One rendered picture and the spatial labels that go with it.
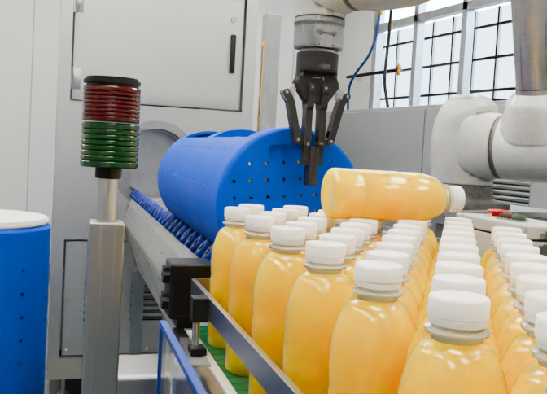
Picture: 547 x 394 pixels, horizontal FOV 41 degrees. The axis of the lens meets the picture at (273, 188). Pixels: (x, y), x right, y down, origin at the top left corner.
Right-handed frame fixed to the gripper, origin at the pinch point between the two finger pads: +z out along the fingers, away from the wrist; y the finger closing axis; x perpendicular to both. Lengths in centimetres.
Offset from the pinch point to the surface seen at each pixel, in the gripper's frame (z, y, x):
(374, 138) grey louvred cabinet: -12, 116, 239
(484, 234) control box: 9.0, 22.1, -22.5
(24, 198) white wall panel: 48, -72, 503
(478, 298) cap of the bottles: 6, -17, -84
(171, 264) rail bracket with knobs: 16.5, -25.7, -9.3
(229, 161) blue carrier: 0.0, -14.1, 4.7
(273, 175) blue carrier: 2.1, -5.7, 4.1
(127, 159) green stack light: -1, -36, -44
